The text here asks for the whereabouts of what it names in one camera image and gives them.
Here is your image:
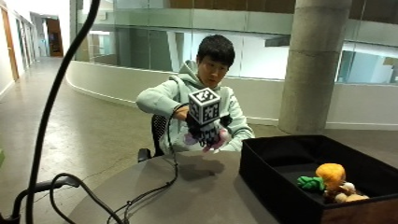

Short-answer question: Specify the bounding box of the white marker cube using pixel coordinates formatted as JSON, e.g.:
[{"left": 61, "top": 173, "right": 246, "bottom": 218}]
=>
[{"left": 187, "top": 87, "right": 222, "bottom": 126}]

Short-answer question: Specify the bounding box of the glass balustrade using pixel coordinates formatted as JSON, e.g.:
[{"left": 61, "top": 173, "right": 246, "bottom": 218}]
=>
[{"left": 73, "top": 0, "right": 398, "bottom": 86}]

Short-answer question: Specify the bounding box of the thick black cable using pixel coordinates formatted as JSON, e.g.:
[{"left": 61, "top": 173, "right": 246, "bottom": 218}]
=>
[{"left": 24, "top": 0, "right": 102, "bottom": 224}]

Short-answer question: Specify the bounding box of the orange soft toy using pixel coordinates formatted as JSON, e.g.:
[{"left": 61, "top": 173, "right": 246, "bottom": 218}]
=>
[{"left": 314, "top": 162, "right": 348, "bottom": 191}]

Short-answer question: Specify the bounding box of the pink and white soft toy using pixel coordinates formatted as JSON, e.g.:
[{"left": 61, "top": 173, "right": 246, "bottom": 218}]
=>
[{"left": 181, "top": 126, "right": 231, "bottom": 154}]

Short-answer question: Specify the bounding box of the green soft toy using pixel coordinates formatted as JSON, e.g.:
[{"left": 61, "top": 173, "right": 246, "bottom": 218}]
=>
[{"left": 295, "top": 175, "right": 327, "bottom": 192}]

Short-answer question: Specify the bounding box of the the person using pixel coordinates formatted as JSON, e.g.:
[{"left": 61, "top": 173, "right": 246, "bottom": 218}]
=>
[{"left": 135, "top": 34, "right": 255, "bottom": 156}]

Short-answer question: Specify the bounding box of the black office chair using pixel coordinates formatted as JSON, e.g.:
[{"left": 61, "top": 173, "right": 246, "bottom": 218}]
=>
[{"left": 137, "top": 113, "right": 169, "bottom": 163}]

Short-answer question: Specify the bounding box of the thin black glove cable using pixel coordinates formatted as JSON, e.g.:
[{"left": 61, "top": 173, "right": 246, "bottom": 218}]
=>
[{"left": 105, "top": 104, "right": 190, "bottom": 224}]

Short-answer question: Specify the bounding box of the brown and beige soft toy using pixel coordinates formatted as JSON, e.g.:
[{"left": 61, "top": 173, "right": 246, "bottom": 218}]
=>
[{"left": 322, "top": 181, "right": 370, "bottom": 204}]

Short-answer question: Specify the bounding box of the grey concrete column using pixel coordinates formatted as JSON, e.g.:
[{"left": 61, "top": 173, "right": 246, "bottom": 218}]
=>
[{"left": 277, "top": 0, "right": 354, "bottom": 135}]

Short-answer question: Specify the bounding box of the looped black cable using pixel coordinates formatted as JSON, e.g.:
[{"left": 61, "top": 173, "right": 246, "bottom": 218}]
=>
[{"left": 48, "top": 172, "right": 126, "bottom": 224}]

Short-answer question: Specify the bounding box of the black fabric storage box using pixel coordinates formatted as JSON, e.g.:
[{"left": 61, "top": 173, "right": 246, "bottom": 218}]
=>
[{"left": 237, "top": 133, "right": 398, "bottom": 224}]

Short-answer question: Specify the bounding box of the brown wooden door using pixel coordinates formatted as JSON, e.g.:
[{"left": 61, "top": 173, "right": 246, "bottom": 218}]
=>
[{"left": 0, "top": 7, "right": 21, "bottom": 82}]

